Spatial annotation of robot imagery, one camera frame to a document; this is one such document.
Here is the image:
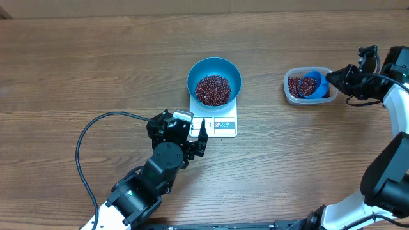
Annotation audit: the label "blue plastic measuring scoop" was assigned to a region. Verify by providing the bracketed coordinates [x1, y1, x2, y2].
[304, 70, 329, 99]

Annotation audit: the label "red beans in scoop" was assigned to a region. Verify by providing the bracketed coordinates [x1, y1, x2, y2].
[298, 77, 318, 97]

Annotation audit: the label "red adzuki beans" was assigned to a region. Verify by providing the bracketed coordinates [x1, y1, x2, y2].
[288, 77, 311, 99]

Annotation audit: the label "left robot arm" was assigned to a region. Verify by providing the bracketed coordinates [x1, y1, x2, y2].
[83, 110, 208, 230]

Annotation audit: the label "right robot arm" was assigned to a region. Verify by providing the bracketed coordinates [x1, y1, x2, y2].
[289, 45, 408, 229]

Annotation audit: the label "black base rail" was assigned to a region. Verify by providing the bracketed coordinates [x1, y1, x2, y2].
[135, 219, 309, 230]

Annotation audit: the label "red beans in bowl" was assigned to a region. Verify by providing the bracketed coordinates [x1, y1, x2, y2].
[194, 75, 232, 106]

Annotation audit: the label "clear plastic food container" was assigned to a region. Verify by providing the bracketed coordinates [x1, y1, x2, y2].
[283, 67, 338, 105]

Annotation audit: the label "teal blue bowl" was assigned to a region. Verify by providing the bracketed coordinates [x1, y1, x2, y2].
[187, 57, 242, 109]

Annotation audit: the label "white digital kitchen scale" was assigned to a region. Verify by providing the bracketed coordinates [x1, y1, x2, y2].
[189, 96, 238, 138]

